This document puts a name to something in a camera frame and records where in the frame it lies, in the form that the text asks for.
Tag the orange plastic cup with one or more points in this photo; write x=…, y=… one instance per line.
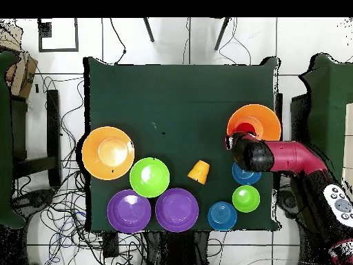
x=200, y=171

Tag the red plastic cup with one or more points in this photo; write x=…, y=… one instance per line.
x=245, y=128

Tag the small blue plastic bowl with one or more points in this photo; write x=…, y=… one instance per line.
x=222, y=216
x=245, y=178

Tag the large orange plastic bowl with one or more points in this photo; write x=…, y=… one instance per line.
x=108, y=153
x=264, y=121

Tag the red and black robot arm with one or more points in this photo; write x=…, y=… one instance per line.
x=292, y=157

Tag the dark green tablecloth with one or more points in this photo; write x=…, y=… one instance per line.
x=179, y=110

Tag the medium green plastic bowl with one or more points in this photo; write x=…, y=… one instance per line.
x=149, y=177

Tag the purple plastic bowl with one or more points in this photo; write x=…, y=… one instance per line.
x=176, y=210
x=129, y=211

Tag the small green plastic bowl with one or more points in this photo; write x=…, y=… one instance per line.
x=246, y=198

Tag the black power strip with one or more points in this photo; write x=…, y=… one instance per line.
x=111, y=244

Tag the black tripod leg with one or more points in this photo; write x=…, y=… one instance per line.
x=149, y=30
x=221, y=34

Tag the green cloth side table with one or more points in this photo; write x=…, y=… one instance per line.
x=331, y=110
x=5, y=138

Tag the cardboard box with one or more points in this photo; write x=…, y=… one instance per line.
x=22, y=71

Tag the white boxes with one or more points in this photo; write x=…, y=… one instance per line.
x=349, y=132

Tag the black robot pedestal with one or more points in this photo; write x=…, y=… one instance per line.
x=179, y=248

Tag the black bench frame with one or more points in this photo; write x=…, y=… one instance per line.
x=53, y=124

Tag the black floor frame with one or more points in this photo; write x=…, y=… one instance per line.
x=58, y=50

